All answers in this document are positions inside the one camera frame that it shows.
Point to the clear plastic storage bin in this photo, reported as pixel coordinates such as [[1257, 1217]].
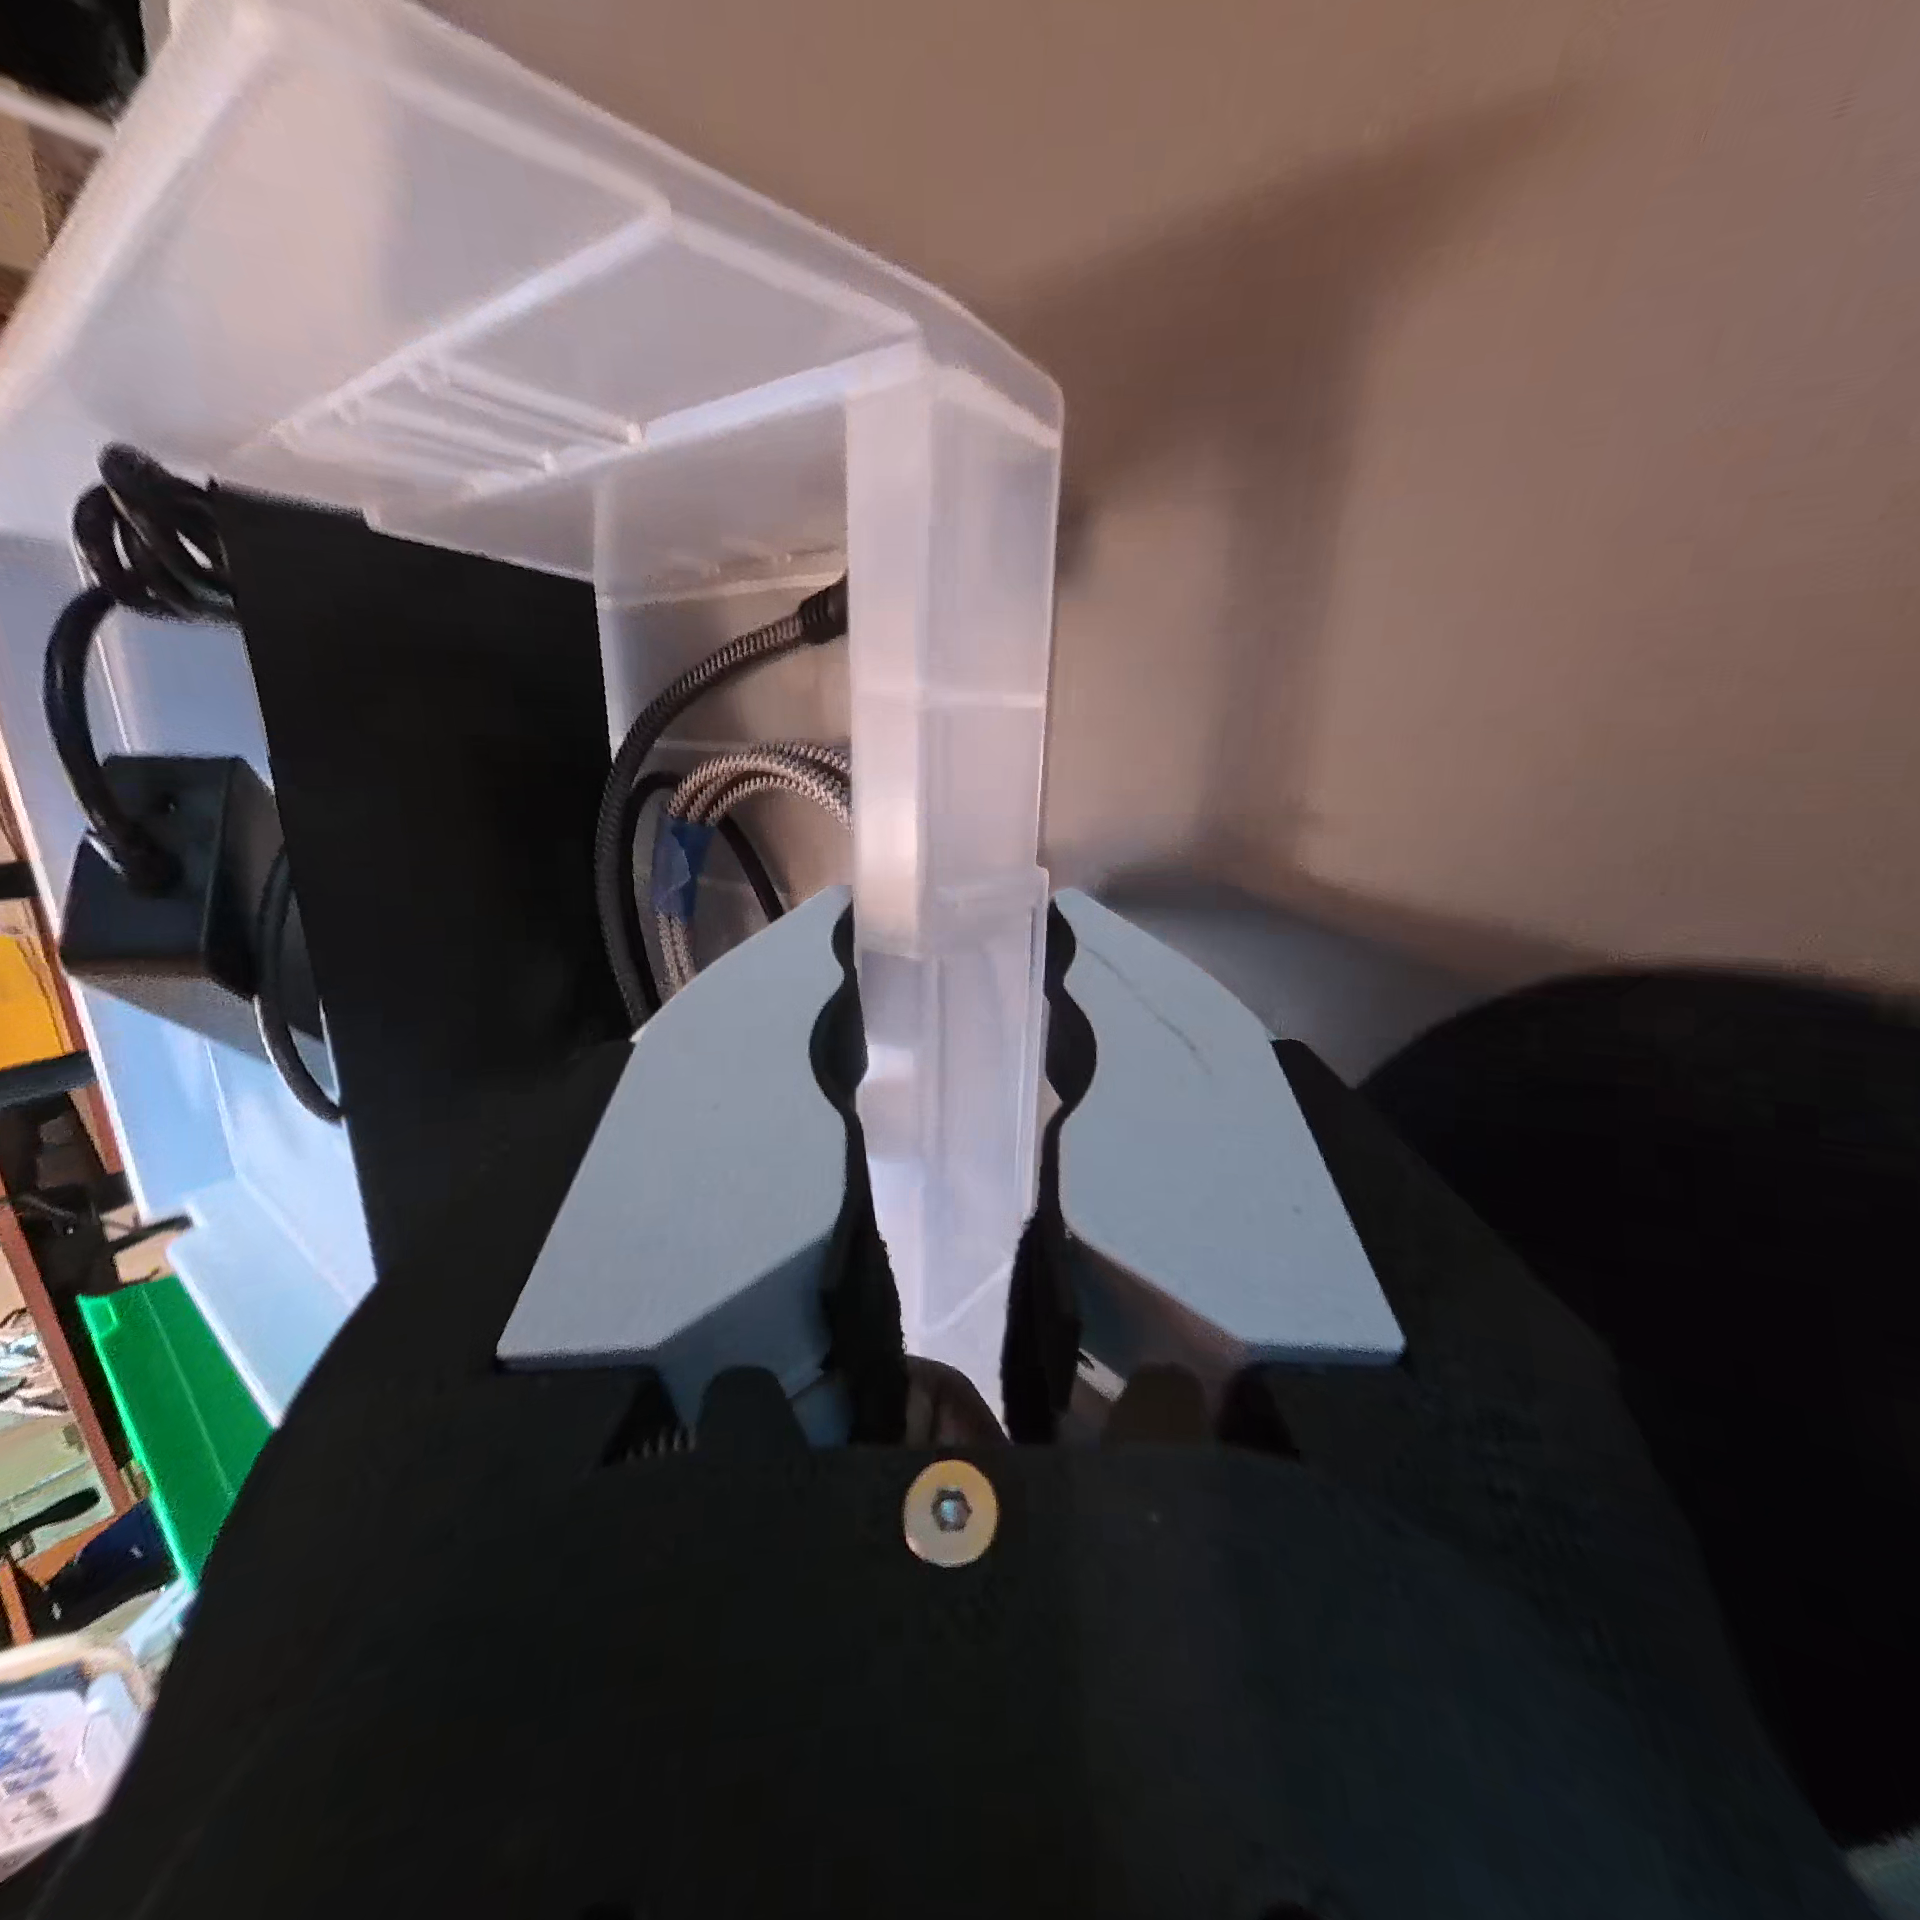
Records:
[[495, 225]]

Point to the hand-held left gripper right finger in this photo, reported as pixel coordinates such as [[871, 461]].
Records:
[[1215, 1184]]

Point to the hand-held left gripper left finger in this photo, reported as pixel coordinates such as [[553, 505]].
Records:
[[705, 1171]]

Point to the black mesh pad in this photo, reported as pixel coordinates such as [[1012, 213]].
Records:
[[1680, 1319]]

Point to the green plastic bin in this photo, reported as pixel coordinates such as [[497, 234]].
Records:
[[158, 1411]]

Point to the white paper bag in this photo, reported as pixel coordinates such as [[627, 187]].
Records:
[[60, 1755]]

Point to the black power adapter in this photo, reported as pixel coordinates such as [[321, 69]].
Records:
[[166, 869]]

